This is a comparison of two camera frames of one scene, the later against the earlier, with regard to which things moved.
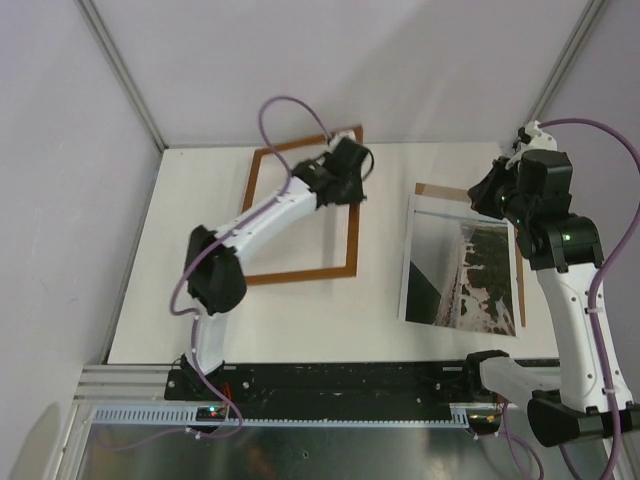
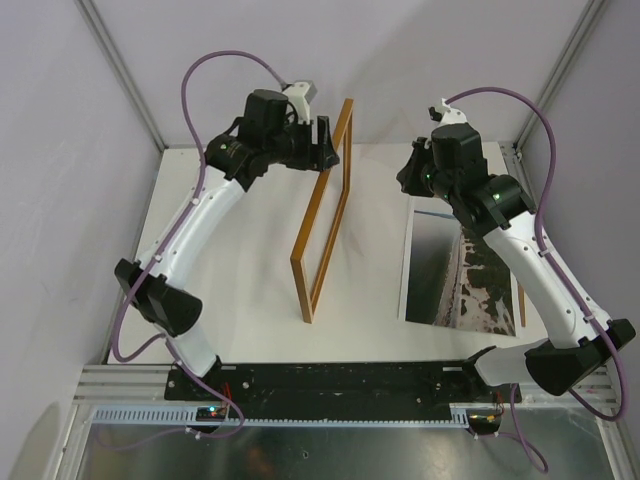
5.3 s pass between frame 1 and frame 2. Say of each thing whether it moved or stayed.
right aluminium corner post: stayed
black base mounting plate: stayed
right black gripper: moved
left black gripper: moved
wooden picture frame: moved
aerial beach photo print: stayed
